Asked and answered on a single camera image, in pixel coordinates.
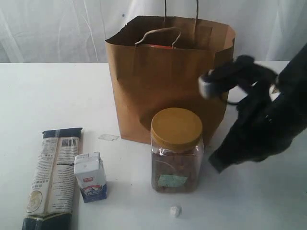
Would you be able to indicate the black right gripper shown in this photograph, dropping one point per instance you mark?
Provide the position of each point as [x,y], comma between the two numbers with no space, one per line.
[264,127]

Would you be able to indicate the clear jar with yellow lid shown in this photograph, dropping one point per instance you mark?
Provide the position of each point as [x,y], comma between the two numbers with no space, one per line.
[177,150]

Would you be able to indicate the white candy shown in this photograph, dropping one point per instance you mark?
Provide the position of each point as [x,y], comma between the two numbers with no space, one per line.
[175,211]

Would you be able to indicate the brown paper bag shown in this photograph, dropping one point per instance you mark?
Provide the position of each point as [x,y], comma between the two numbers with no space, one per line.
[146,80]

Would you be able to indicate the small white milk carton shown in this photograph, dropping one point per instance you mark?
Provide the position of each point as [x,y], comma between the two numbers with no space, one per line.
[90,175]

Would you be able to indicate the brown orange standup pouch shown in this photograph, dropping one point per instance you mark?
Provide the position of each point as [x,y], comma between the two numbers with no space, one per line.
[164,46]

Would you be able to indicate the long noodle package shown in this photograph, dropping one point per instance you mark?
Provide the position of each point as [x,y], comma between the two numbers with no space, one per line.
[50,201]

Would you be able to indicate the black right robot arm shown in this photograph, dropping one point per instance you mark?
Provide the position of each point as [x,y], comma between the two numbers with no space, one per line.
[293,75]

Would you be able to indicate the clear tape piece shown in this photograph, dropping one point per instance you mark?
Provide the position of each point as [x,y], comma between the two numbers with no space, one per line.
[108,137]

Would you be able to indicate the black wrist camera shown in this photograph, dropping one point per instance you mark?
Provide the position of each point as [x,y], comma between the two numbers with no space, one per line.
[241,71]

